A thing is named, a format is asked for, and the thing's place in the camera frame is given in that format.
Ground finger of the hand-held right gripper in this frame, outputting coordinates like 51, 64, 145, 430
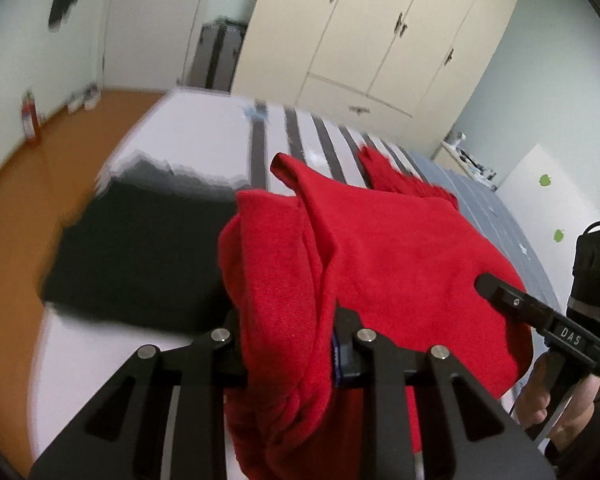
474, 273, 549, 329

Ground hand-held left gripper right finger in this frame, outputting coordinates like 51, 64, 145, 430
330, 306, 556, 480

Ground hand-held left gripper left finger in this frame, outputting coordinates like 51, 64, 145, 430
30, 310, 251, 480

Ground red sweater with yellow tag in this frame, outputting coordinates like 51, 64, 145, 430
217, 152, 534, 480

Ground person's right forearm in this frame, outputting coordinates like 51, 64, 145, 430
545, 402, 600, 478

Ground black folded clothes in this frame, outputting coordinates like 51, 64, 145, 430
40, 157, 254, 334

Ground person's right hand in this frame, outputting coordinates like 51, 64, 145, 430
512, 354, 600, 454

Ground white headboard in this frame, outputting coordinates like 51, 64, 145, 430
497, 144, 600, 321

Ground white nightstand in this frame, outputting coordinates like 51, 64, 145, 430
440, 130, 499, 192

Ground red garment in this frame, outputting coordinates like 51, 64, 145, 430
357, 145, 459, 209

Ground white mattress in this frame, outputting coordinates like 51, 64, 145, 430
30, 87, 261, 466

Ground cream wardrobe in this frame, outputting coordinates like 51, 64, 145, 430
230, 0, 519, 121

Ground dark ribbed suitcase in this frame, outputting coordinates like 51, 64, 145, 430
187, 18, 249, 92

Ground red fire extinguisher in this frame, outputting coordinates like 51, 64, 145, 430
20, 89, 44, 146

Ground white door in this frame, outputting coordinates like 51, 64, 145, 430
102, 0, 217, 92

